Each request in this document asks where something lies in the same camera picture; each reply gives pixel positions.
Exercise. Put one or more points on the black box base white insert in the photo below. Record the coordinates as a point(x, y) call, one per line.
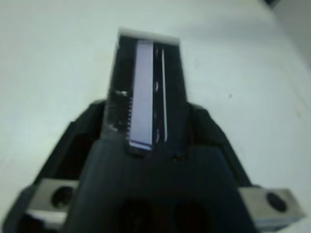
point(148, 36)

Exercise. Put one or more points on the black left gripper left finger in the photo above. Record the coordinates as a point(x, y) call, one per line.
point(77, 145)

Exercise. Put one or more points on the black box lid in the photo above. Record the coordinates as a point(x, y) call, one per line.
point(175, 97)

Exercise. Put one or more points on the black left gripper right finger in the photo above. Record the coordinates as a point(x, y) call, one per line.
point(213, 138)

